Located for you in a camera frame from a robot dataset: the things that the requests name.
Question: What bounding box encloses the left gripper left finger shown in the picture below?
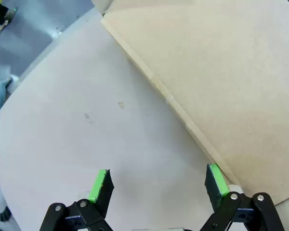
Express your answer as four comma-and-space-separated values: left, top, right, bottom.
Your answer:
39, 169, 115, 231

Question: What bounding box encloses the brown cardboard box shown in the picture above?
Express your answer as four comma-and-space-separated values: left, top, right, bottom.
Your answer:
101, 0, 289, 206

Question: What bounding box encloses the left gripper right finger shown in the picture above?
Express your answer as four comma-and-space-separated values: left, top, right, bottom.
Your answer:
199, 163, 286, 231

